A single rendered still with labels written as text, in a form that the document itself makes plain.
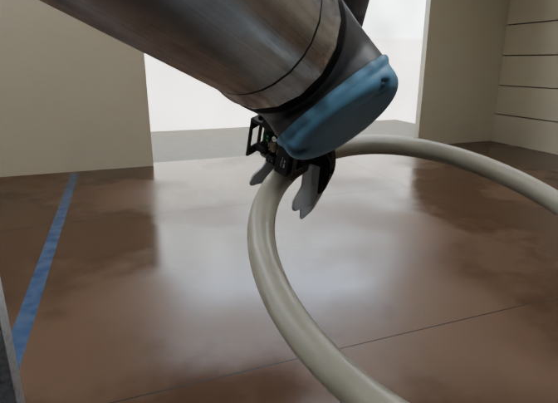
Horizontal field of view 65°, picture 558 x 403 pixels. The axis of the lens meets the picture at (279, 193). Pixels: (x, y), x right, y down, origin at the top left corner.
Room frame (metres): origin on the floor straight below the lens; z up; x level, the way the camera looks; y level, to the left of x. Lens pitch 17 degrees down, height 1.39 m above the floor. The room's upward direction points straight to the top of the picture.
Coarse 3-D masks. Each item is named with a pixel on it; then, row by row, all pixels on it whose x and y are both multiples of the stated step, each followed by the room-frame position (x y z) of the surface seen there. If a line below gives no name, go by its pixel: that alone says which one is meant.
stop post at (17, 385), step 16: (0, 288) 1.12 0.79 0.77; (0, 304) 1.10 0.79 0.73; (0, 320) 1.08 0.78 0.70; (0, 336) 1.07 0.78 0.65; (0, 352) 1.07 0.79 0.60; (0, 368) 1.06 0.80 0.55; (16, 368) 1.12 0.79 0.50; (0, 384) 1.06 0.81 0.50; (16, 384) 1.10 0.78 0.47; (0, 400) 1.06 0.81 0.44; (16, 400) 1.07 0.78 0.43
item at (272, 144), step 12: (252, 120) 0.51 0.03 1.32; (264, 120) 0.50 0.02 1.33; (264, 132) 0.53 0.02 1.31; (264, 144) 0.53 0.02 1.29; (276, 144) 0.51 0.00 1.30; (264, 156) 0.53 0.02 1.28; (276, 156) 0.52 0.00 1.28; (288, 156) 0.49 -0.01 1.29; (276, 168) 0.51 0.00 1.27; (288, 168) 0.50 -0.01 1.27; (300, 168) 0.50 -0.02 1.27
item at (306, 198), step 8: (312, 168) 0.54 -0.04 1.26; (320, 168) 0.54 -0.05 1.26; (304, 176) 0.53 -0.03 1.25; (312, 176) 0.55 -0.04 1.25; (304, 184) 0.54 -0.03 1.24; (312, 184) 0.55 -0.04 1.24; (304, 192) 0.54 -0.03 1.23; (312, 192) 0.55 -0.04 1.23; (296, 200) 0.53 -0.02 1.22; (304, 200) 0.54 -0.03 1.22; (312, 200) 0.56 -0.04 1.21; (296, 208) 0.53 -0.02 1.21; (304, 208) 0.57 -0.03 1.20; (312, 208) 0.57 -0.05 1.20; (304, 216) 0.57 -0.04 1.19
